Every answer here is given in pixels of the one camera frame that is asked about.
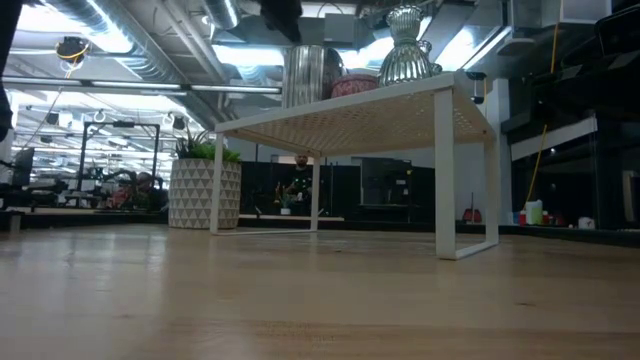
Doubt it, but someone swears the person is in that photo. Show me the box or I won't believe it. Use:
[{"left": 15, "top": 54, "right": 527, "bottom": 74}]
[
  {"left": 276, "top": 153, "right": 314, "bottom": 216},
  {"left": 112, "top": 171, "right": 166, "bottom": 211}
]

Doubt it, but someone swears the white plastic jug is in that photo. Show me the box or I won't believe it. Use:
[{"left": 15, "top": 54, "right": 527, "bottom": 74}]
[{"left": 524, "top": 199, "right": 544, "bottom": 226}]

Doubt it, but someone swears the white perforated metal shelf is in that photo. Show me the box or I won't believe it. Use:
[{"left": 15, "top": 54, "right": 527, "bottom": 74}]
[{"left": 209, "top": 71, "right": 501, "bottom": 261}]

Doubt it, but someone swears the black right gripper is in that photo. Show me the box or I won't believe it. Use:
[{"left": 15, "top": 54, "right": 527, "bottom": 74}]
[{"left": 530, "top": 49, "right": 640, "bottom": 117}]

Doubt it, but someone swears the black metal stand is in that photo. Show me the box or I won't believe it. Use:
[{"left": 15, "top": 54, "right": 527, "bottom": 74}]
[{"left": 77, "top": 121, "right": 161, "bottom": 191}]

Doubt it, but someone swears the black monitor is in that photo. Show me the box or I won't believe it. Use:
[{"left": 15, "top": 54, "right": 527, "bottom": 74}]
[{"left": 12, "top": 147, "right": 35, "bottom": 189}]

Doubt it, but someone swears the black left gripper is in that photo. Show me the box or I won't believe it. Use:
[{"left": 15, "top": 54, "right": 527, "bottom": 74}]
[{"left": 259, "top": 0, "right": 304, "bottom": 44}]

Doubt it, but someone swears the black yellow cable reel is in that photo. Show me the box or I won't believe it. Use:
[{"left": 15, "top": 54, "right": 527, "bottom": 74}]
[{"left": 54, "top": 35, "right": 91, "bottom": 65}]

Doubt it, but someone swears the pink patterned candle tin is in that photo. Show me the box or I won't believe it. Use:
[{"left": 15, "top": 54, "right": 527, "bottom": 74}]
[{"left": 330, "top": 74, "right": 380, "bottom": 100}]

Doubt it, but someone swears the silver ribbed candle tin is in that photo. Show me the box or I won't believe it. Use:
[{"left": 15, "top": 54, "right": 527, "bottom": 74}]
[{"left": 282, "top": 44, "right": 346, "bottom": 109}]

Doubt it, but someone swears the green plant in patterned pot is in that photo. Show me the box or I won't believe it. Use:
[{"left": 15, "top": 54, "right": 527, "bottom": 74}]
[{"left": 167, "top": 124, "right": 243, "bottom": 230}]

